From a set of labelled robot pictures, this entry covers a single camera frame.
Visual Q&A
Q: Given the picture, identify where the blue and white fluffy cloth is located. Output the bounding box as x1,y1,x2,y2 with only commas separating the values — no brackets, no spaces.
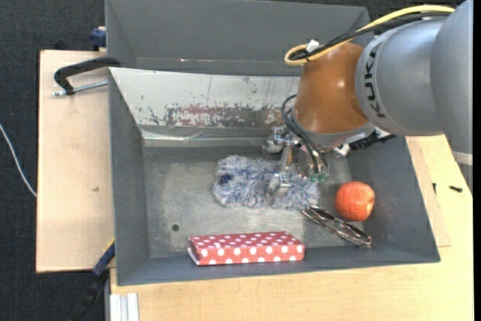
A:
212,155,321,210

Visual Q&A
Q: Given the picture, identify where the grey metal bin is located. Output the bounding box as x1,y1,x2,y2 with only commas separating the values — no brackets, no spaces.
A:
104,0,441,286

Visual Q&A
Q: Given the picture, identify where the orange-red apple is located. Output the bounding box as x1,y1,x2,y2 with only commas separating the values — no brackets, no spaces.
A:
334,180,376,223

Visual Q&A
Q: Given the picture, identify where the pale wood board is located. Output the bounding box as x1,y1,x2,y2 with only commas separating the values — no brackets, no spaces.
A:
35,50,116,274

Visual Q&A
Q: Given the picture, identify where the black cylinder on white bracket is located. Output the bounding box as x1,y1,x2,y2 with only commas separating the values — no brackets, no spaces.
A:
335,129,398,159

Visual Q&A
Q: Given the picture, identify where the red white-dotted box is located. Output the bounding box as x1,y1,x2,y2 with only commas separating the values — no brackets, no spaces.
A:
187,231,306,267

